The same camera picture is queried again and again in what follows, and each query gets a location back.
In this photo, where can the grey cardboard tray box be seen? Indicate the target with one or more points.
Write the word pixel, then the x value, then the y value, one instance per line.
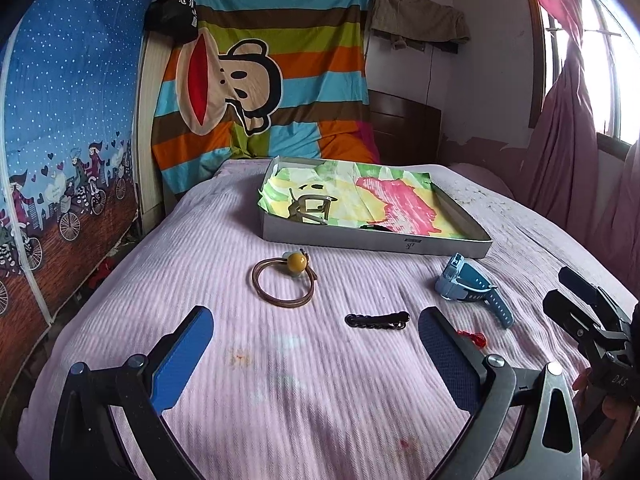
pixel 350 241

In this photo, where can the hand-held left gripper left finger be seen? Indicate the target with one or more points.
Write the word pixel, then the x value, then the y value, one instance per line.
pixel 182 355

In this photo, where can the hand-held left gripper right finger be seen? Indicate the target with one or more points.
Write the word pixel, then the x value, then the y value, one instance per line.
pixel 445 355

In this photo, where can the striped monkey bedsheet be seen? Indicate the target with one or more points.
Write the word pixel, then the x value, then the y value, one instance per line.
pixel 320 75

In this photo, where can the pink pillow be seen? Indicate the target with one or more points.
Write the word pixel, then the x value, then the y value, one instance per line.
pixel 480 180

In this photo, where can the black hair clip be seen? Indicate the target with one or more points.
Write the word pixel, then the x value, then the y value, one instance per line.
pixel 375 321

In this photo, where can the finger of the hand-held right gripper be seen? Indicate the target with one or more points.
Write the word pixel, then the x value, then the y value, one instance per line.
pixel 570 317
pixel 582 285

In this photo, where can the blue smartwatch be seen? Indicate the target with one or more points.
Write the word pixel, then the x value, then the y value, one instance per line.
pixel 462 282

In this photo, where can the khaki hanging garment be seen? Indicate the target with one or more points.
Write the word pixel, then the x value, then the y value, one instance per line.
pixel 415 15

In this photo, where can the black tote bag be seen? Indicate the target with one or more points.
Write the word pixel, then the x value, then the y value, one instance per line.
pixel 170 15

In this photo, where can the blue bicycle-print wardrobe cover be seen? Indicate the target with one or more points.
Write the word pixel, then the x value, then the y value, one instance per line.
pixel 75 110

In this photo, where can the beige wooden panel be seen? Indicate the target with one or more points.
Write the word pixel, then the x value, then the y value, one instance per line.
pixel 150 125

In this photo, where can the window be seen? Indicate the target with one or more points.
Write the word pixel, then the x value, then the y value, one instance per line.
pixel 600 70

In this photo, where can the pink curtain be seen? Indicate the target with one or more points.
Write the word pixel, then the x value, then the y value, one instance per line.
pixel 565 160

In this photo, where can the person's right hand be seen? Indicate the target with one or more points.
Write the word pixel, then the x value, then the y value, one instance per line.
pixel 620 417

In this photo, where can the colourful cartoon cloth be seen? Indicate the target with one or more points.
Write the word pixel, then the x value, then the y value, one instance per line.
pixel 395 200

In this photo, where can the dark wooden headboard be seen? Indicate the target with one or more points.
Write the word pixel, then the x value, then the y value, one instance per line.
pixel 405 125

